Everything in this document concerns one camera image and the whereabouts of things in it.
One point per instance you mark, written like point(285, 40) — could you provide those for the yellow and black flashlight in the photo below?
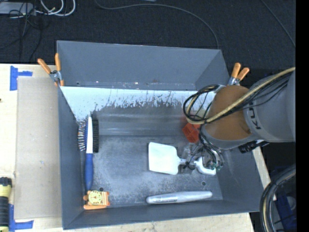
point(4, 202)

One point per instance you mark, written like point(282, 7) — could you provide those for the grey metal bin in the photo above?
point(135, 64)

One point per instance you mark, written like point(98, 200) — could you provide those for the orange-red block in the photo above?
point(190, 132)

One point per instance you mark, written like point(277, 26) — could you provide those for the blue and white hairbrush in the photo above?
point(89, 163)

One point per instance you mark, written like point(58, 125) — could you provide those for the pale flat board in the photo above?
point(36, 141)

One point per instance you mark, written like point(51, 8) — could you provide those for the silver marker pen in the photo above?
point(178, 197)

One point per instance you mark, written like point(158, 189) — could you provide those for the orange and yellow toy clock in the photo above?
point(96, 198)

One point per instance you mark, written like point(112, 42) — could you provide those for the black cylinder on white bracket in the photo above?
point(247, 147)

